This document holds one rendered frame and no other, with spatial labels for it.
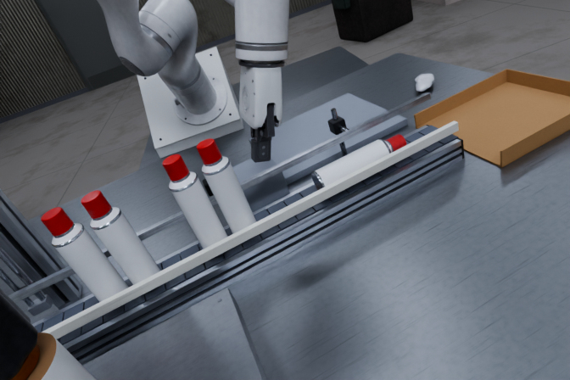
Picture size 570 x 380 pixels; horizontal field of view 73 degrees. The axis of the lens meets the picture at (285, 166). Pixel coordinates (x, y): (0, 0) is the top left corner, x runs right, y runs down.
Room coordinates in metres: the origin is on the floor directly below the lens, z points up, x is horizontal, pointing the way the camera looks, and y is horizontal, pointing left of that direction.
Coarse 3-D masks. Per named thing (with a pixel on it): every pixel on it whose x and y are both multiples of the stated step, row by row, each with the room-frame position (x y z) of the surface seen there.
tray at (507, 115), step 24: (504, 72) 0.90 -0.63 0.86; (456, 96) 0.87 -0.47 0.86; (480, 96) 0.88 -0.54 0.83; (504, 96) 0.84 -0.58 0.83; (528, 96) 0.80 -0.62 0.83; (552, 96) 0.76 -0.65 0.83; (432, 120) 0.84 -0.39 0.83; (456, 120) 0.80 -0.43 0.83; (480, 120) 0.77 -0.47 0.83; (504, 120) 0.73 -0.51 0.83; (528, 120) 0.70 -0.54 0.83; (552, 120) 0.67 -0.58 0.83; (480, 144) 0.68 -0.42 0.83; (504, 144) 0.65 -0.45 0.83; (528, 144) 0.60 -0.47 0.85
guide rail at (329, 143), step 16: (384, 112) 0.73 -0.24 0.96; (400, 112) 0.72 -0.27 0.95; (352, 128) 0.71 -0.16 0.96; (368, 128) 0.71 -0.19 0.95; (320, 144) 0.69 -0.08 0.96; (336, 144) 0.69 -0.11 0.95; (288, 160) 0.67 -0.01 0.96; (304, 160) 0.67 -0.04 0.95; (256, 176) 0.65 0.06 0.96; (160, 224) 0.61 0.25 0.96; (64, 272) 0.57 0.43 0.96; (32, 288) 0.55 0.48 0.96
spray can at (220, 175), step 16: (208, 144) 0.60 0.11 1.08; (208, 160) 0.59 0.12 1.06; (224, 160) 0.60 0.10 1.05; (208, 176) 0.59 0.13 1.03; (224, 176) 0.58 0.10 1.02; (224, 192) 0.58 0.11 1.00; (240, 192) 0.59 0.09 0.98; (224, 208) 0.58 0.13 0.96; (240, 208) 0.58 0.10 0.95; (240, 224) 0.58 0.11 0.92
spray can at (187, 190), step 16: (176, 160) 0.58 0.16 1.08; (176, 176) 0.57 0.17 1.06; (192, 176) 0.58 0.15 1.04; (176, 192) 0.57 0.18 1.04; (192, 192) 0.57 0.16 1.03; (192, 208) 0.56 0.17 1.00; (208, 208) 0.58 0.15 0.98; (192, 224) 0.57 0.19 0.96; (208, 224) 0.57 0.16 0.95; (208, 240) 0.56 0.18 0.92
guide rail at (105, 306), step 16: (448, 128) 0.66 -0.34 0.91; (416, 144) 0.64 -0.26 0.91; (384, 160) 0.63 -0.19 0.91; (352, 176) 0.61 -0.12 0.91; (368, 176) 0.62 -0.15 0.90; (320, 192) 0.60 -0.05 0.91; (336, 192) 0.60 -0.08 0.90; (288, 208) 0.58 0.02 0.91; (304, 208) 0.59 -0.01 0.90; (256, 224) 0.57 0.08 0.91; (272, 224) 0.57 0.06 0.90; (224, 240) 0.56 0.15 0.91; (240, 240) 0.56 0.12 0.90; (192, 256) 0.55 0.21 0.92; (208, 256) 0.54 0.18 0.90; (160, 272) 0.53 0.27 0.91; (176, 272) 0.53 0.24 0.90; (128, 288) 0.52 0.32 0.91; (144, 288) 0.52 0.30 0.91; (112, 304) 0.51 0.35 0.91; (64, 320) 0.50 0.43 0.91; (80, 320) 0.49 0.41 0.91
